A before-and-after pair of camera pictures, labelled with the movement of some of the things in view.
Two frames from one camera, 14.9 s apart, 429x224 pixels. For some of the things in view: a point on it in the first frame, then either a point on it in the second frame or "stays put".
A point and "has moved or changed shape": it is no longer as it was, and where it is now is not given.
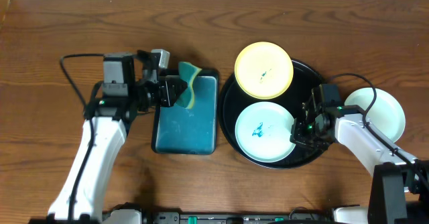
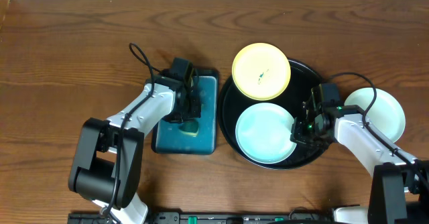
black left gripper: (169, 92) → (193, 108)
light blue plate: (263, 131) stays put
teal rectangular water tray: (177, 130) stays put
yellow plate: (263, 70) stays put
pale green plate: (386, 113) stays put
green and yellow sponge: (188, 72) has moved or changed shape
